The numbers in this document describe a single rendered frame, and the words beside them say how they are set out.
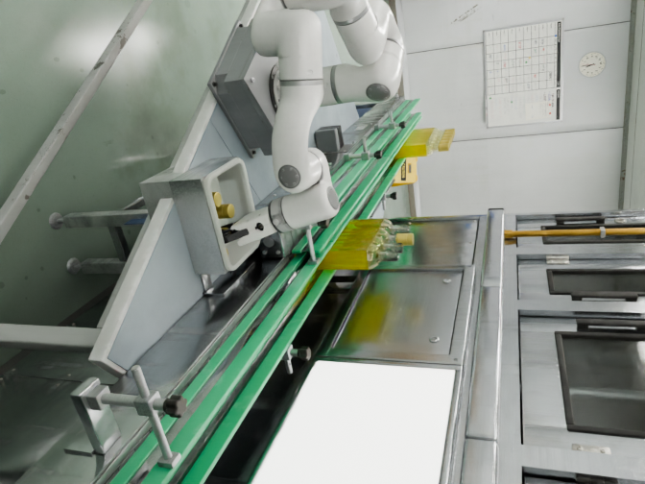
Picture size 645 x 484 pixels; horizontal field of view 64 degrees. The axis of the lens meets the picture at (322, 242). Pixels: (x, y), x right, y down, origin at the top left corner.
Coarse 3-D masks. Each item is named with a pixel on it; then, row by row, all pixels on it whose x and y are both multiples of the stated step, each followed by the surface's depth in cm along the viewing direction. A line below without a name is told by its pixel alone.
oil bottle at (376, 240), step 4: (340, 236) 146; (344, 236) 146; (348, 236) 145; (352, 236) 145; (356, 236) 144; (360, 236) 144; (364, 236) 143; (368, 236) 143; (372, 236) 142; (376, 236) 142; (336, 240) 144; (340, 240) 144; (344, 240) 143; (348, 240) 143; (352, 240) 142; (356, 240) 142; (360, 240) 141; (364, 240) 141; (368, 240) 141; (372, 240) 140; (376, 240) 140; (380, 240) 140; (376, 244) 139; (380, 244) 139; (380, 248) 139
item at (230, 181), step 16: (240, 160) 118; (208, 176) 106; (224, 176) 122; (240, 176) 121; (208, 192) 106; (224, 192) 123; (240, 192) 122; (240, 208) 124; (224, 224) 125; (256, 240) 126; (224, 256) 112; (240, 256) 119
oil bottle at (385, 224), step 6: (348, 222) 154; (354, 222) 154; (360, 222) 153; (366, 222) 152; (372, 222) 151; (378, 222) 150; (384, 222) 150; (390, 222) 151; (348, 228) 152; (354, 228) 151; (360, 228) 151; (366, 228) 150; (384, 228) 148; (390, 228) 149
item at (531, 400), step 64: (448, 256) 165; (512, 256) 156; (576, 256) 152; (640, 256) 146; (320, 320) 143; (512, 320) 126; (576, 320) 122; (640, 320) 121; (512, 384) 105; (576, 384) 105; (640, 384) 102; (256, 448) 102; (512, 448) 91; (576, 448) 90; (640, 448) 88
